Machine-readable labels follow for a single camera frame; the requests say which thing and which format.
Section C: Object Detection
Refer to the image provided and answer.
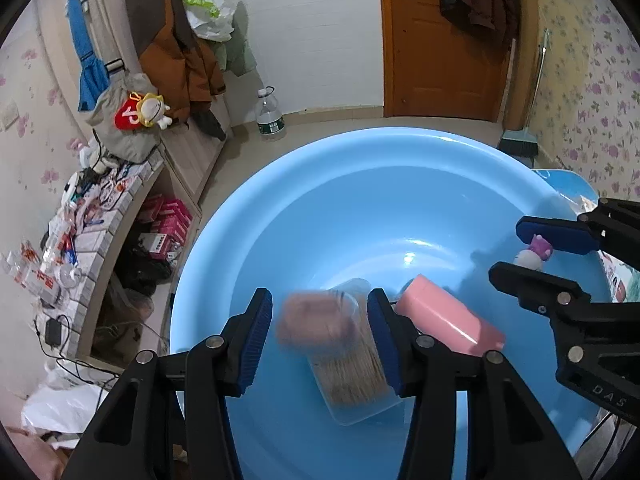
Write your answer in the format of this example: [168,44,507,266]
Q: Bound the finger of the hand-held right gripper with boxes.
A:
[515,197,640,261]
[489,261,593,318]

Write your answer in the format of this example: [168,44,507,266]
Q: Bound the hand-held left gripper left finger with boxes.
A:
[60,287,275,480]

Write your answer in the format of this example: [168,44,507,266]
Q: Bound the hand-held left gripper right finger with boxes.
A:
[366,287,583,480]

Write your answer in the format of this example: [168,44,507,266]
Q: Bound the white and pink toy figurine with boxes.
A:
[515,234,553,272]

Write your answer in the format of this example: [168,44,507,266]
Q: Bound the clear box of toothpicks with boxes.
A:
[307,277,403,427]

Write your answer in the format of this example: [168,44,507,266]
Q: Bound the pink cylindrical bottle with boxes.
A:
[395,274,506,356]

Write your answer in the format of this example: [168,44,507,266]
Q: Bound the light blue plastic basin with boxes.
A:
[169,127,613,480]

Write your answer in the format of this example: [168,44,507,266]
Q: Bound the green broom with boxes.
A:
[499,30,551,157]

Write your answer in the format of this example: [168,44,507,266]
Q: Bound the black plastic bag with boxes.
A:
[117,245,173,297]

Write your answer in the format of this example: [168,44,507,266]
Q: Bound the stack of pink boxes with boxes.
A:
[139,195,193,261]

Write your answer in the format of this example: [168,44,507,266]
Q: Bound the low tiled shelf unit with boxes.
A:
[30,152,201,361]

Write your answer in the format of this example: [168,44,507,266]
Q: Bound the light wooden wardrobe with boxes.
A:
[37,0,233,211]

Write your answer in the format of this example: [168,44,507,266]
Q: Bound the clutter of small packets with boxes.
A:
[5,135,166,311]

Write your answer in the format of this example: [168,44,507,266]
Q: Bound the brown wooden door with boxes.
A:
[377,0,521,123]

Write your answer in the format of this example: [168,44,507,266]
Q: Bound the clear plastic water bottle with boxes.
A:
[255,86,287,142]

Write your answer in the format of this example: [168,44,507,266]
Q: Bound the grey cloth bag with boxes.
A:
[87,74,162,163]

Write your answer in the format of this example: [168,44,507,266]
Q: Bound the dark brown coat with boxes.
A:
[440,0,521,51]

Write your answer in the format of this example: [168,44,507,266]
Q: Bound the red and yellow plush toy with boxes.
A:
[115,91,173,133]

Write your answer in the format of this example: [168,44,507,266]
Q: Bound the pale green cloth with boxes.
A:
[210,2,258,77]

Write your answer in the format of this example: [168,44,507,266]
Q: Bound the orange brown jacket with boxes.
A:
[124,0,227,142]

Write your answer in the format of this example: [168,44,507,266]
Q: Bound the white and green plastic bag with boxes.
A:
[170,0,240,43]

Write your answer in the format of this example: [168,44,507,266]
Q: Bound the blue strap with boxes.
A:
[67,0,112,112]

